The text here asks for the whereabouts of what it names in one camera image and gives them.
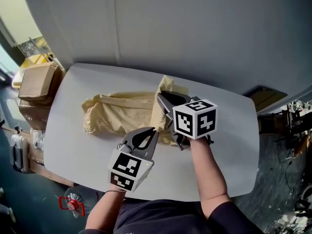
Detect person's right forearm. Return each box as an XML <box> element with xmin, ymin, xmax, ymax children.
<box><xmin>190</xmin><ymin>136</ymin><xmax>232</xmax><ymax>220</ymax></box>

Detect silver hard-shell suitcase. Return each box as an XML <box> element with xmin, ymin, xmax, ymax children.
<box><xmin>9</xmin><ymin>133</ymin><xmax>31</xmax><ymax>174</ymax></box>

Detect person's left forearm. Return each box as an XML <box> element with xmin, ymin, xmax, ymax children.
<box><xmin>85</xmin><ymin>189</ymin><xmax>127</xmax><ymax>231</ymax></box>

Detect white electronics pile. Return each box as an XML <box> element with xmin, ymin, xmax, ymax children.
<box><xmin>275</xmin><ymin>198</ymin><xmax>312</xmax><ymax>234</ymax></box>

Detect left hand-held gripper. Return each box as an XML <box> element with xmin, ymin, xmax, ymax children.
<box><xmin>108</xmin><ymin>126</ymin><xmax>160</xmax><ymax>193</ymax></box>

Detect wooden pole black grip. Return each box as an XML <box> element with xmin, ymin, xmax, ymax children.
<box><xmin>0</xmin><ymin>119</ymin><xmax>34</xmax><ymax>134</ymax></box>

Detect clear water bottle red handle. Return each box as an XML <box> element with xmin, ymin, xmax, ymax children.
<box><xmin>58</xmin><ymin>188</ymin><xmax>98</xmax><ymax>219</ymax></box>

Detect yellow cloth trousers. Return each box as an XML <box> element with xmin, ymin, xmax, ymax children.
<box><xmin>81</xmin><ymin>75</ymin><xmax>190</xmax><ymax>146</ymax></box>

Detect clear plastic wrapped packages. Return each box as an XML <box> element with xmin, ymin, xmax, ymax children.
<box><xmin>30</xmin><ymin>128</ymin><xmax>47</xmax><ymax>152</ymax></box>

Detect open brown cardboard box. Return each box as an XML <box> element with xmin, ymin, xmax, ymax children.
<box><xmin>248</xmin><ymin>85</ymin><xmax>289</xmax><ymax>113</ymax></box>

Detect flat brown cardboard sheet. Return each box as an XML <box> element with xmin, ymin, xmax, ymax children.
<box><xmin>28</xmin><ymin>145</ymin><xmax>75</xmax><ymax>187</ymax></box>

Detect small brown cardboard box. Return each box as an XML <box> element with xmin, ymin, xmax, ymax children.
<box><xmin>18</xmin><ymin>61</ymin><xmax>59</xmax><ymax>101</ymax></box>

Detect large taped cardboard box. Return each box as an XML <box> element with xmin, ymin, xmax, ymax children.
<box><xmin>19</xmin><ymin>98</ymin><xmax>53</xmax><ymax>131</ymax></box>

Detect cluttered equipment workbench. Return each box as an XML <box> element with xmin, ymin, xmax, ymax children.
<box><xmin>257</xmin><ymin>100</ymin><xmax>312</xmax><ymax>160</ymax></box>

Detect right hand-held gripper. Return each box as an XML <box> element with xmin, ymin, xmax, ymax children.
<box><xmin>156</xmin><ymin>91</ymin><xmax>218</xmax><ymax>152</ymax></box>

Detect person's dark navy shirt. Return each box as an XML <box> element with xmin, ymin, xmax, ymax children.
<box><xmin>79</xmin><ymin>198</ymin><xmax>264</xmax><ymax>234</ymax></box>

